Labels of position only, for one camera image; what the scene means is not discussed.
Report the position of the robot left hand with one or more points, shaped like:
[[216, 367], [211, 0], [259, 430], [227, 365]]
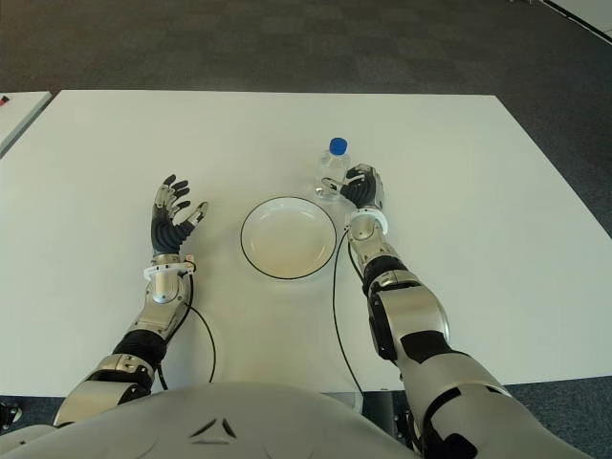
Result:
[[168, 234]]

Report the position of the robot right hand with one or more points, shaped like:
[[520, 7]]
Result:
[[365, 191]]

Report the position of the clear bottle with blue cap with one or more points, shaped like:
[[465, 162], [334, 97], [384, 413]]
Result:
[[332, 162]]

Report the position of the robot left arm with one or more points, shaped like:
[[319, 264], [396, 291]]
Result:
[[143, 330]]

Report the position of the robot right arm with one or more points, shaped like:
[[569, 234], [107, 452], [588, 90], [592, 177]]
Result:
[[421, 325]]

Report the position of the white plate with black rim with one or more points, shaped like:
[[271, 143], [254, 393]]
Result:
[[287, 239]]

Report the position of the white side table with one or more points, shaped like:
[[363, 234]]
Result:
[[19, 119]]

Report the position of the grey robot torso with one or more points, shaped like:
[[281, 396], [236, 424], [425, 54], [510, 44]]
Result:
[[239, 425]]

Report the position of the black stand with caster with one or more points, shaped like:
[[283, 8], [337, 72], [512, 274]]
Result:
[[9, 412]]

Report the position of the white furniture edge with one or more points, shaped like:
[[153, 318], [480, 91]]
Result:
[[588, 16]]

